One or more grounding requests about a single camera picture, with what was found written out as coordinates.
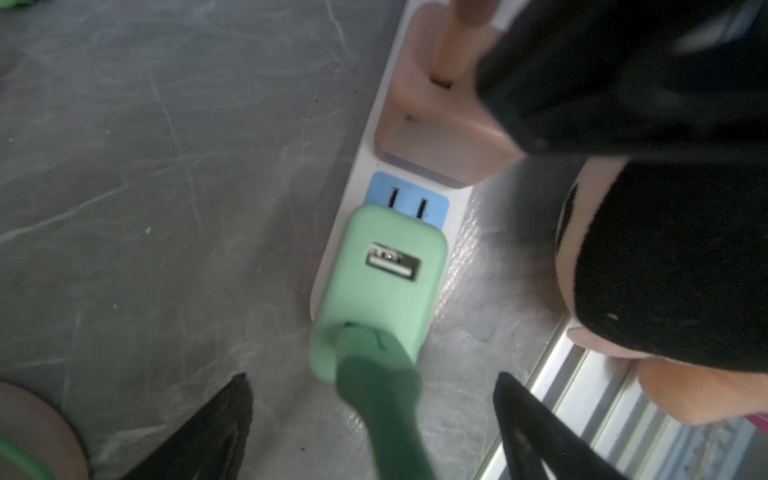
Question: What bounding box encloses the green charger adapter front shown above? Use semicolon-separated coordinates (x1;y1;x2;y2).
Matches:
308;204;449;383

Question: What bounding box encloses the pink charger adapter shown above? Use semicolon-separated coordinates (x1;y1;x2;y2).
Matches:
375;1;525;188

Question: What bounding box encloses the plush doll black hat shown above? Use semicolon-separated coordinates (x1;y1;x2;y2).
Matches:
553;157;768;436

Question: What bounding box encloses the green usb cable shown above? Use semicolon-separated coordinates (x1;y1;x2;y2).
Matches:
334;323;438;480

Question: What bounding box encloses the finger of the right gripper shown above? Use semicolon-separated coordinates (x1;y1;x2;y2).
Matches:
476;1;767;163

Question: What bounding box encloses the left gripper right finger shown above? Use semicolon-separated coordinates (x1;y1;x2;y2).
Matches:
493;372;624;480

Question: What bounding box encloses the white blue power strip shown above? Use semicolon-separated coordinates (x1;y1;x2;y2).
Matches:
309;0;529;322

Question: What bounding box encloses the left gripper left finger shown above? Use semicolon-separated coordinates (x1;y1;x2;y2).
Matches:
124;373;253;480

